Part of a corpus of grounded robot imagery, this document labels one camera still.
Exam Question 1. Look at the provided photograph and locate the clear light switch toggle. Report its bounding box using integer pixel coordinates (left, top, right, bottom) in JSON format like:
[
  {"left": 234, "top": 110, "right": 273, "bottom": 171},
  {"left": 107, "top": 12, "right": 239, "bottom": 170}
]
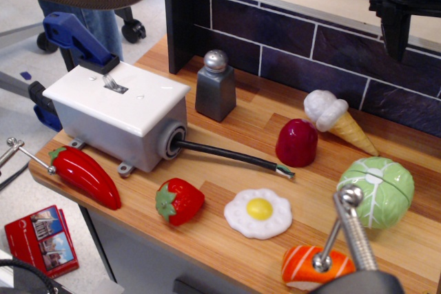
[{"left": 103, "top": 74, "right": 127, "bottom": 94}]

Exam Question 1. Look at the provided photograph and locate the grey salt shaker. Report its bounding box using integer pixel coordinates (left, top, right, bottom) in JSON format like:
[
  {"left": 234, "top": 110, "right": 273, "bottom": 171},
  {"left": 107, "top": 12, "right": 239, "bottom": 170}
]
[{"left": 195, "top": 50, "right": 236, "bottom": 122}]

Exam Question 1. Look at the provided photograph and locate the white light switch box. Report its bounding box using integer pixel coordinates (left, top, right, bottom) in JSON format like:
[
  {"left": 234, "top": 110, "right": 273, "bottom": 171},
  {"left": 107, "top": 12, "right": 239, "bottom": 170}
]
[{"left": 43, "top": 62, "right": 191, "bottom": 172}]

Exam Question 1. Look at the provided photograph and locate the green toy cabbage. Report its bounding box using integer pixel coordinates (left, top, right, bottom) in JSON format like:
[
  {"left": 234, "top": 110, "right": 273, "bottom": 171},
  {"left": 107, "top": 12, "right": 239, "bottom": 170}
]
[{"left": 337, "top": 157, "right": 415, "bottom": 229}]

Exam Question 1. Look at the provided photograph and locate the toy ice cream cone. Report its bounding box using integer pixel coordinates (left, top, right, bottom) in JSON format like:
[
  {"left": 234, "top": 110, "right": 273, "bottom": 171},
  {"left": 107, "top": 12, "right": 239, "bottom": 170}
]
[{"left": 303, "top": 90, "right": 379, "bottom": 156}]

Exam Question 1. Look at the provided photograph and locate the office chair wheel base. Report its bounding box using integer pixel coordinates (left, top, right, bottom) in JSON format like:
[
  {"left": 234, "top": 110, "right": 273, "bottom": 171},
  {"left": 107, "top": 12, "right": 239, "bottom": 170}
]
[{"left": 37, "top": 7, "right": 146, "bottom": 53}]

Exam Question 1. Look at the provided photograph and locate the red toy strawberry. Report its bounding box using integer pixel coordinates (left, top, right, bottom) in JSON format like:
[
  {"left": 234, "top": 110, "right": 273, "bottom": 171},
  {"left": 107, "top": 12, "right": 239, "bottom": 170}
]
[{"left": 155, "top": 178, "right": 205, "bottom": 226}]

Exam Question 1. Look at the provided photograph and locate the toy fried egg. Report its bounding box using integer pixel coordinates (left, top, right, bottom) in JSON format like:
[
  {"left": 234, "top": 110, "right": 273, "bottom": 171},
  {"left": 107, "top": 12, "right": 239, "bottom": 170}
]
[{"left": 224, "top": 189, "right": 293, "bottom": 240}]

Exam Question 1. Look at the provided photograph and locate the dark red toy beet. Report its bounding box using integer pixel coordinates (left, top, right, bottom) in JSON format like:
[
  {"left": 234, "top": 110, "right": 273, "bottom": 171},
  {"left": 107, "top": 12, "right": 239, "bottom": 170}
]
[{"left": 276, "top": 118, "right": 318, "bottom": 167}]

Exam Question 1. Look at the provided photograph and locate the grey cabinet with handle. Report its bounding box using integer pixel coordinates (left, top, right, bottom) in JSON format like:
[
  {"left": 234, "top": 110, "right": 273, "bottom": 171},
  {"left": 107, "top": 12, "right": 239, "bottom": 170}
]
[{"left": 80, "top": 207, "right": 246, "bottom": 293}]

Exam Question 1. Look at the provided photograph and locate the red booklet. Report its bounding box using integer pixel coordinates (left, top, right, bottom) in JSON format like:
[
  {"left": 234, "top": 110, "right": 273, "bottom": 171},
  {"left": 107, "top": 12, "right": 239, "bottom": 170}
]
[{"left": 4, "top": 205, "right": 79, "bottom": 279}]

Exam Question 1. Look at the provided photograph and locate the black electrical cable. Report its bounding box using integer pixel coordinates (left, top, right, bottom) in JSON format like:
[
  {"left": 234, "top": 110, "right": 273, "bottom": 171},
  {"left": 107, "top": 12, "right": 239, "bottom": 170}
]
[{"left": 175, "top": 140, "right": 296, "bottom": 180}]

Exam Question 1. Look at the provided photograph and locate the red toy chili pepper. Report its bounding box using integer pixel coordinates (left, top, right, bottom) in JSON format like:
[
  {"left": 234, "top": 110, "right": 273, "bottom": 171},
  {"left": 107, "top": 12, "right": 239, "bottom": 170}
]
[{"left": 49, "top": 146, "right": 122, "bottom": 210}]

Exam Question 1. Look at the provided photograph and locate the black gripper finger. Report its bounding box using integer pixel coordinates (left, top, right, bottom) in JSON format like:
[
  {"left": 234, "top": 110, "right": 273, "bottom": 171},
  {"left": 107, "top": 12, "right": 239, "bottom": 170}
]
[{"left": 381, "top": 12, "right": 411, "bottom": 62}]

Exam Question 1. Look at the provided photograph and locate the orange toy salmon sushi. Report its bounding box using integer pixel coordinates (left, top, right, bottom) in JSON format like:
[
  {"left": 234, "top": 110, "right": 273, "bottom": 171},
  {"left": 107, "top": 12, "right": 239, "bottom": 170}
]
[{"left": 281, "top": 245, "right": 356, "bottom": 291}]

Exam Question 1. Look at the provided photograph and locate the dark tile backsplash shelf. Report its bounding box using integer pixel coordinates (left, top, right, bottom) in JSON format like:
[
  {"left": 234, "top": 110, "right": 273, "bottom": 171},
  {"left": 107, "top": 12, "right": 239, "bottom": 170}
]
[{"left": 165, "top": 0, "right": 440, "bottom": 136}]

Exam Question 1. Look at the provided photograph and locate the blue bar clamp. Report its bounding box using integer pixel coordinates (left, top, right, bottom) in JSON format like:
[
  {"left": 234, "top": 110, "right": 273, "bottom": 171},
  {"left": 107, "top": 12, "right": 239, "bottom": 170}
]
[{"left": 28, "top": 12, "right": 120, "bottom": 132}]

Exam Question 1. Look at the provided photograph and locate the metal clamp screw left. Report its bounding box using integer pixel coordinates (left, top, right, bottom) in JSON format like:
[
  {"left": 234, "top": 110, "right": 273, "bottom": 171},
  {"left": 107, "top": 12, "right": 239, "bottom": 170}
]
[{"left": 0, "top": 137, "right": 57, "bottom": 176}]

